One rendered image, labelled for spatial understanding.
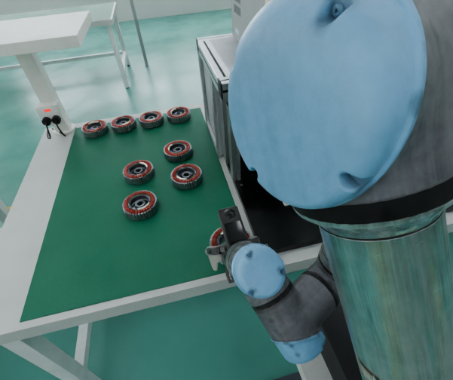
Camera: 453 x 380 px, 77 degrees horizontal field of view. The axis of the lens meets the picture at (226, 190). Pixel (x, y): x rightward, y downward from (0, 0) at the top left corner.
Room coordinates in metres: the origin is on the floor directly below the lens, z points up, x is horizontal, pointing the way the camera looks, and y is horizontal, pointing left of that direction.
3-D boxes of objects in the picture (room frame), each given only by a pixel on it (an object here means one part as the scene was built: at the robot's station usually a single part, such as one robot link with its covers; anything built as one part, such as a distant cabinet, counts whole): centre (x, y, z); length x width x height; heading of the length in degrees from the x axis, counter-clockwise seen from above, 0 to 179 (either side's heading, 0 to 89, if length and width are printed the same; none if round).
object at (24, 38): (1.13, 0.63, 0.98); 0.37 x 0.35 x 0.46; 100
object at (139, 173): (0.84, 0.32, 0.77); 0.11 x 0.11 x 0.04
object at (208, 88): (1.05, 0.03, 0.91); 0.28 x 0.03 x 0.32; 10
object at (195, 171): (0.79, 0.14, 0.77); 0.11 x 0.11 x 0.04
